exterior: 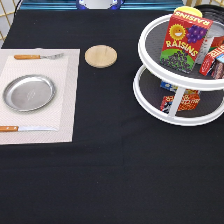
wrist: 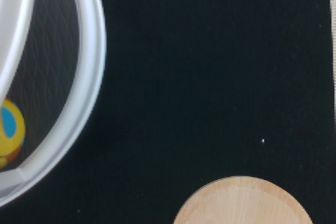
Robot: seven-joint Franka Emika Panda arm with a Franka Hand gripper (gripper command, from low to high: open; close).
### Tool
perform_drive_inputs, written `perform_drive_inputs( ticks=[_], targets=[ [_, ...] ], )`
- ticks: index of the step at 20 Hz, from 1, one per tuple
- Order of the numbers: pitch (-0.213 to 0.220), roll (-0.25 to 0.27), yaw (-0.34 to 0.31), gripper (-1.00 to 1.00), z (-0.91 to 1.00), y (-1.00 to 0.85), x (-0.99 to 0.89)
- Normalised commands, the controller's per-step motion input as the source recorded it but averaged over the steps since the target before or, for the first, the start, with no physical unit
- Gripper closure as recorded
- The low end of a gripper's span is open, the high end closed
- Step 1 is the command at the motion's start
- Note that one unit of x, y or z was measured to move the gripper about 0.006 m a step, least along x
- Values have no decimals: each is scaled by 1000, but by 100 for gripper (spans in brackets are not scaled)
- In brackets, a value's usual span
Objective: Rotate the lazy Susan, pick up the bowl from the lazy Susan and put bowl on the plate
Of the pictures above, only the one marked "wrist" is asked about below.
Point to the round wooden plate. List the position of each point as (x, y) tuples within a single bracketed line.
[(242, 200)]

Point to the yellow blue toy ball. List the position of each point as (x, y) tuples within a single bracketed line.
[(13, 132)]

